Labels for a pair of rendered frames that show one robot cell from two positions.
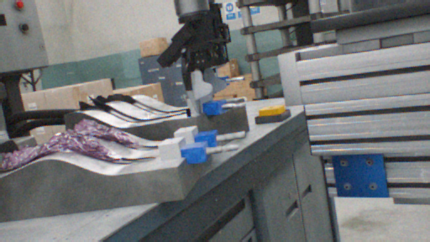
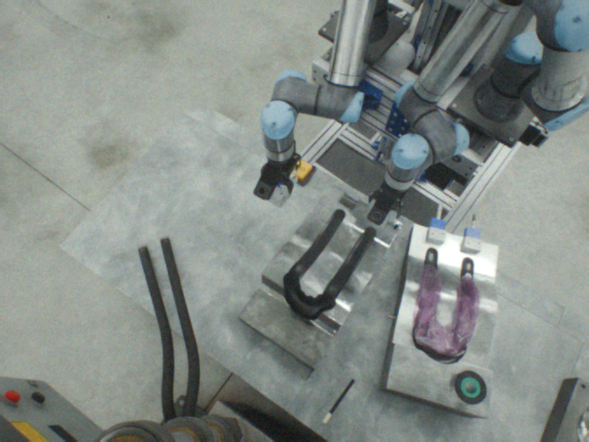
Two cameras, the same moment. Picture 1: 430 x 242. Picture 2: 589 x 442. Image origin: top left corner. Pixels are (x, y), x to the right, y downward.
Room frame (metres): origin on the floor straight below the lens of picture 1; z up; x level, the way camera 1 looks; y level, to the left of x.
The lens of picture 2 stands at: (1.35, 0.58, 2.09)
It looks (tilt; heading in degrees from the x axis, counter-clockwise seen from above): 67 degrees down; 275
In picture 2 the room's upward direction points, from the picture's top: straight up
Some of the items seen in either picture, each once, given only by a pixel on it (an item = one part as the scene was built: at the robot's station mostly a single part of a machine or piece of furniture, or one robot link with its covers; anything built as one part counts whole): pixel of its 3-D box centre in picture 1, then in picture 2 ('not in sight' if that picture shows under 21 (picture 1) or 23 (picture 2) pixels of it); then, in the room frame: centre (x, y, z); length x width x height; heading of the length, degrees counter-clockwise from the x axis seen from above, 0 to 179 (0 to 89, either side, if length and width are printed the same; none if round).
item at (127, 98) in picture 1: (138, 106); (329, 261); (1.28, 0.19, 0.92); 0.35 x 0.16 x 0.09; 62
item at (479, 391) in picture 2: not in sight; (468, 388); (0.92, 0.49, 0.93); 0.08 x 0.08 x 0.04
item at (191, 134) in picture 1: (212, 139); (437, 224); (0.95, 0.01, 0.86); 0.13 x 0.05 x 0.05; 79
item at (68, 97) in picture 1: (59, 131); not in sight; (5.39, 1.68, 0.47); 1.22 x 0.80 x 0.94; 63
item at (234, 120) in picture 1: (138, 124); (322, 269); (1.30, 0.20, 0.87); 0.50 x 0.26 x 0.14; 62
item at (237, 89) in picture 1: (237, 84); not in sight; (8.12, -0.46, 0.42); 0.86 x 0.33 x 0.83; 59
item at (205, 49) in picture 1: (201, 42); (394, 187); (1.12, 0.00, 1.04); 0.09 x 0.08 x 0.12; 62
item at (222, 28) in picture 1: (209, 26); (281, 160); (1.44, -0.03, 1.09); 0.09 x 0.08 x 0.12; 62
